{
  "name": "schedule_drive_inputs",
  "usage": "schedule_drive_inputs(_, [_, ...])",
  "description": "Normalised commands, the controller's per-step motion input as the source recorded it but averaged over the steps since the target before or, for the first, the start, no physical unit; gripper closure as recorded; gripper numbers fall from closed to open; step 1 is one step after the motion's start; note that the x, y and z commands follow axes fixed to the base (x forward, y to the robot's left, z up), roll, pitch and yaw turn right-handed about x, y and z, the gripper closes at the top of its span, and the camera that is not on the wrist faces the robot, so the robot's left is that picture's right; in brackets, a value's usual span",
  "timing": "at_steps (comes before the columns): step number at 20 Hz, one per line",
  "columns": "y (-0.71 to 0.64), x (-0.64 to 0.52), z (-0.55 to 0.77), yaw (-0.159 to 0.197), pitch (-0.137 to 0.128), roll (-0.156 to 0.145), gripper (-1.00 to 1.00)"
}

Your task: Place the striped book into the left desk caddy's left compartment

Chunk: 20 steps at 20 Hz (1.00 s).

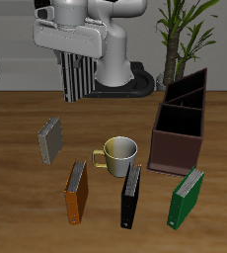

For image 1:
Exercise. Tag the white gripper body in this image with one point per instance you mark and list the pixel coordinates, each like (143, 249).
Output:
(69, 39)

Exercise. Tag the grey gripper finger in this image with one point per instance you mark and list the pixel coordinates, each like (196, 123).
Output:
(78, 60)
(59, 56)

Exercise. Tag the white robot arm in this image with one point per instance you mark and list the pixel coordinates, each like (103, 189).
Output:
(113, 49)

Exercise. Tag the black and white striped book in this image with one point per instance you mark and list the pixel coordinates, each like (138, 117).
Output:
(81, 80)

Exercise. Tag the grey book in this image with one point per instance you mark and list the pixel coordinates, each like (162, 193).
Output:
(52, 141)

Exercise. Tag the dark brown desk caddy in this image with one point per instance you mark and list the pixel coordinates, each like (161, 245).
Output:
(176, 150)

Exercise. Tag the orange book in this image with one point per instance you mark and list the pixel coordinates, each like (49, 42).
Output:
(77, 194)

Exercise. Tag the green book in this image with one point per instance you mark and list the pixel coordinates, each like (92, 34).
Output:
(184, 202)

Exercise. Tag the green pot plant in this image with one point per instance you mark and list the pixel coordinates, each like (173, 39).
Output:
(172, 52)

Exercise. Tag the white and yellow mug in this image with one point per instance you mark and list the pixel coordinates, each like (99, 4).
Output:
(120, 158)

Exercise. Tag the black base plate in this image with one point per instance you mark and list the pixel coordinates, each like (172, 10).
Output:
(141, 84)

